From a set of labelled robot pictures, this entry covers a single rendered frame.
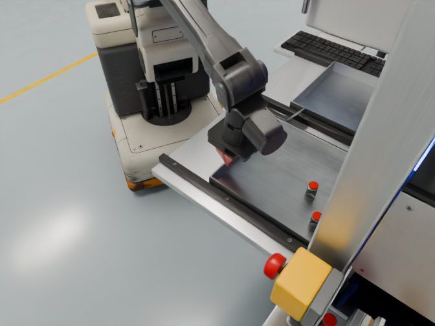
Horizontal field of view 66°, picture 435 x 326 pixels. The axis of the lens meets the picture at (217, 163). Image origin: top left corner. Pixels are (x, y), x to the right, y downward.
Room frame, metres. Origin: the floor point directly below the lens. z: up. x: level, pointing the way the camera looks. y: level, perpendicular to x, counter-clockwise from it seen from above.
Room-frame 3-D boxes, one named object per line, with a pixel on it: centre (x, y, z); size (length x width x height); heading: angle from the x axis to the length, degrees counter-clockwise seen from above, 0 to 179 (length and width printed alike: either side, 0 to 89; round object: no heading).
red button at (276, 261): (0.22, -0.09, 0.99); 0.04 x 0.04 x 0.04; 51
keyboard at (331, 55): (1.13, -0.44, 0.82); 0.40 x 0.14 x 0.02; 50
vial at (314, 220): (0.36, -0.20, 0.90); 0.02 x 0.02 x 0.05
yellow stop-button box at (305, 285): (0.19, -0.13, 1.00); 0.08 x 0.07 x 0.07; 51
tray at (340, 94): (0.72, -0.41, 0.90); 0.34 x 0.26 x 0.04; 51
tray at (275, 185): (0.46, -0.20, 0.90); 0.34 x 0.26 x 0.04; 51
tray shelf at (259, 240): (0.64, -0.25, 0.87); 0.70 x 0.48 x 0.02; 141
